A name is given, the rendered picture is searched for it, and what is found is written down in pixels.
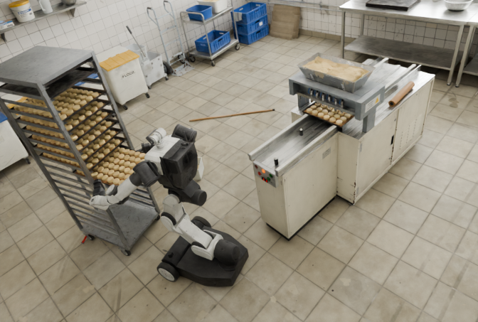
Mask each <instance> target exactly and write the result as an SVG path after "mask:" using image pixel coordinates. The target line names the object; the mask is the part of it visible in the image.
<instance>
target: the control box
mask: <svg viewBox="0 0 478 322"><path fill-rule="evenodd" d="M255 165H256V166H257V168H256V167H255ZM253 167H254V172H255V175H256V176H257V177H259V178H261V179H263V178H264V181H265V179H266V180H267V177H268V178H270V181H268V180H267V183H269V184H270V185H272V186H274V187H275V188H277V187H278V186H279V183H278V177H277V176H276V174H275V171H273V170H272V169H270V168H268V167H267V166H265V165H263V164H261V163H260V162H258V161H256V160H255V161H253ZM262 169H263V170H264V171H265V172H264V173H263V172H262ZM258 172H260V173H261V175H259V174H258ZM270 174H271V175H272V177H270ZM265 182H266V181H265Z"/></svg>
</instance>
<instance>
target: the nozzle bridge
mask: <svg viewBox="0 0 478 322"><path fill-rule="evenodd" d="M385 87H386V86H385V85H383V84H381V83H377V82H373V81H370V80H367V81H366V84H365V85H364V86H362V87H361V88H359V89H358V90H357V91H355V92H354V93H351V92H347V91H345V90H340V89H338V88H335V87H332V86H329V85H325V84H323V83H320V82H317V81H314V80H310V79H307V78H306V77H305V76H304V74H303V73H302V71H300V72H298V73H297V74H295V75H293V76H292V77H290V78H289V90H290V95H293V96H294V95H297V99H298V107H303V106H304V105H306V104H307V103H308V102H309V100H313V101H315V102H318V103H321V104H324V105H326V106H329V107H332V108H334V109H337V110H340V111H342V112H345V113H348V114H351V115H354V116H355V119H357V120H359V121H361V120H363V127H362V132H364V133H367V132H369V131H370V130H371V129H372V128H373V127H374V126H375V118H376V108H377V107H378V106H379V105H381V104H382V103H383V100H384V94H385ZM309 88H310V89H309ZM311 88H312V90H313V95H312V96H311V95H310V94H309V93H308V90H309V92H310V90H311ZM315 90H316V91H315ZM314 91H315V94H316V92H317V91H318V93H319V97H318V98H317V96H314ZM322 93H324V100H322V98H321V97H322ZM320 94H321V97H320ZM327 94H328V96H329V95H331V102H328V100H326V96H327ZM328 96H327V99H328ZM333 97H334V99H335V97H336V98H337V104H334V102H332V100H333ZM340 99H343V100H344V106H343V107H341V105H340V104H339V100H340Z"/></svg>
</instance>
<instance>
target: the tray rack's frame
mask: <svg viewBox="0 0 478 322"><path fill-rule="evenodd" d="M90 57H92V54H91V53H90V52H89V50H81V49H73V48H57V47H49V46H41V45H36V46H34V47H32V48H30V49H28V50H26V51H24V52H22V53H20V54H18V55H16V56H14V57H12V58H10V59H8V60H6V61H4V62H2V63H0V81H4V82H11V83H16V84H20V85H28V86H32V87H35V85H34V82H36V81H41V83H42V85H44V84H46V83H47V82H49V81H51V80H52V79H54V78H56V77H57V76H59V75H61V74H63V73H64V72H66V71H68V70H69V69H71V68H73V67H75V66H76V65H78V64H80V63H81V62H83V61H85V60H87V59H88V58H90ZM0 108H1V109H2V110H3V112H4V114H5V115H6V117H7V118H8V120H9V121H10V123H11V124H12V126H13V128H14V129H15V130H16V132H17V134H18V135H19V136H20V138H21V140H22V142H23V143H24V144H25V146H26V148H27V149H28V151H29V152H30V154H31V155H32V157H33V158H34V160H35V161H36V163H37V164H38V166H39V168H40V169H41V170H42V172H43V174H44V176H45V177H46V178H47V180H48V182H49V183H50V184H51V186H52V188H53V190H54V191H55V192H56V194H57V195H58V197H59V198H60V200H61V202H62V203H63V204H64V206H65V208H66V209H67V211H68V212H69V214H70V216H71V217H72V219H73V220H74V221H75V224H76V225H77V226H78V228H79V229H80V231H83V234H85V235H87V236H88V235H92V236H94V237H97V238H99V239H101V240H104V241H106V242H109V243H111V244H113V245H116V246H118V247H119V248H118V249H120V250H121V251H122V253H123V254H126V252H125V250H126V249H125V247H124V245H123V244H122V241H121V239H120V238H118V237H115V236H114V235H111V234H108V233H106V232H103V231H101V230H98V229H96V228H93V227H91V226H89V225H86V224H83V225H81V223H80V221H79V220H78V218H77V217H76V215H75V213H74V212H73V210H72V209H71V207H70V206H69V204H68V202H67V201H66V199H65V198H64V196H63V194H62V193H61V191H60V190H59V188H58V187H57V185H56V184H55V182H54V180H53V179H52V177H51V175H50V174H49V172H48V171H47V169H46V167H45V166H44V165H43V163H42V161H41V160H40V159H39V157H38V155H37V153H36V152H35V151H34V149H33V147H32V146H31V144H30V142H29V141H28V139H27V138H26V136H25V134H24V133H23V132H22V130H21V128H20V126H19V125H18V124H17V122H16V120H15V119H14V117H13V116H12V114H11V113H10V111H9V109H8V108H7V106H6V105H5V103H4V101H3V100H2V98H1V97H0ZM109 209H110V210H113V211H114V212H113V214H112V215H113V216H114V217H115V218H118V220H117V221H116V222H117V224H119V225H121V228H120V229H121V230H122V231H124V232H125V233H124V236H125V237H127V238H129V239H128V240H127V242H128V244H129V246H130V248H132V246H133V245H134V244H135V242H136V241H137V240H138V239H139V238H140V237H141V236H142V234H143V233H144V232H145V231H146V229H147V228H148V227H149V226H150V225H151V224H152V223H153V221H154V220H155V219H156V217H157V216H158V215H159V214H158V213H157V212H156V211H155V209H152V208H148V207H146V206H143V205H140V204H137V203H133V202H131V201H128V200H127V201H126V202H125V203H124V204H121V205H118V204H116V203H115V204H113V205H109ZM87 238H88V239H90V237H89V236H88V237H87Z"/></svg>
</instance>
